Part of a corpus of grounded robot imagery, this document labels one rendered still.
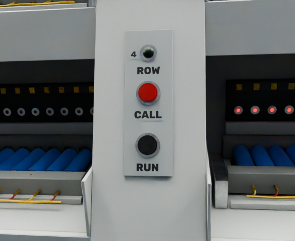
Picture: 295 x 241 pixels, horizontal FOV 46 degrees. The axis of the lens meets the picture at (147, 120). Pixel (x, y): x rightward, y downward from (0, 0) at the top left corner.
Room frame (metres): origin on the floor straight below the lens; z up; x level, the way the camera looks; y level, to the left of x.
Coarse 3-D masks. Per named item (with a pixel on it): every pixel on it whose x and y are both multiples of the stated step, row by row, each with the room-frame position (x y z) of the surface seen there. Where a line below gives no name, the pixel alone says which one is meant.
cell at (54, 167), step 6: (66, 150) 0.42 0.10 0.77; (72, 150) 0.42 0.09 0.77; (60, 156) 0.40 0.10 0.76; (66, 156) 0.41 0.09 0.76; (72, 156) 0.41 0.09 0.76; (54, 162) 0.39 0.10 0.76; (60, 162) 0.39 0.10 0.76; (66, 162) 0.40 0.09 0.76; (48, 168) 0.37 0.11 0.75; (54, 168) 0.37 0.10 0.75; (60, 168) 0.38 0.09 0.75
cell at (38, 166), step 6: (54, 150) 0.42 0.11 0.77; (42, 156) 0.41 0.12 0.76; (48, 156) 0.41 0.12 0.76; (54, 156) 0.41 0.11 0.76; (36, 162) 0.39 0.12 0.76; (42, 162) 0.39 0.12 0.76; (48, 162) 0.40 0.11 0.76; (30, 168) 0.38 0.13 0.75; (36, 168) 0.38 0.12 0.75; (42, 168) 0.38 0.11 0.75
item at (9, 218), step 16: (0, 128) 0.48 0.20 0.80; (16, 128) 0.47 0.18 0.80; (32, 128) 0.47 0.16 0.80; (48, 128) 0.47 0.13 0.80; (64, 128) 0.46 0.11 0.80; (80, 128) 0.46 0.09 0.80; (0, 208) 0.34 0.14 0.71; (16, 208) 0.34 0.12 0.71; (32, 208) 0.34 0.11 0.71; (48, 208) 0.33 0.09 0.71; (64, 208) 0.33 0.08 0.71; (80, 208) 0.33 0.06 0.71; (0, 224) 0.31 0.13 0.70; (16, 224) 0.31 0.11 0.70; (32, 224) 0.31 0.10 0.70; (48, 224) 0.31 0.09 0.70; (64, 224) 0.31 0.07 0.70; (80, 224) 0.31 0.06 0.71; (0, 240) 0.30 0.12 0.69; (16, 240) 0.30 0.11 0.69; (32, 240) 0.30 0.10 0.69; (48, 240) 0.30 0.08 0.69; (64, 240) 0.29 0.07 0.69; (80, 240) 0.29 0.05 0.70
